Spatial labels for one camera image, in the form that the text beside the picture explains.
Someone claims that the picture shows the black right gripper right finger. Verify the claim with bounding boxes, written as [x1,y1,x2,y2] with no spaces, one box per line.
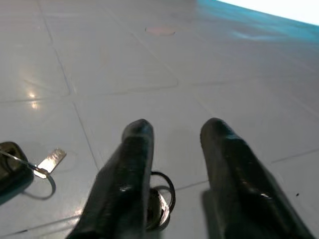
[200,118,316,239]

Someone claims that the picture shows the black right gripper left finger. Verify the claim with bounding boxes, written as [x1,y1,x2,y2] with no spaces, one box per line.
[67,119,155,239]

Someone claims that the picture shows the keyring with black loop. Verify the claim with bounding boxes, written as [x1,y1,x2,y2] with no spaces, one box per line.
[145,171,176,232]

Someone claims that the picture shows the black-headed key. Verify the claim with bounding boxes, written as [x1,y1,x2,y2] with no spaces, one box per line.
[0,141,35,200]

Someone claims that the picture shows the silver key with wire ring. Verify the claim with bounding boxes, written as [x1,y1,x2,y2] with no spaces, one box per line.
[0,148,67,200]

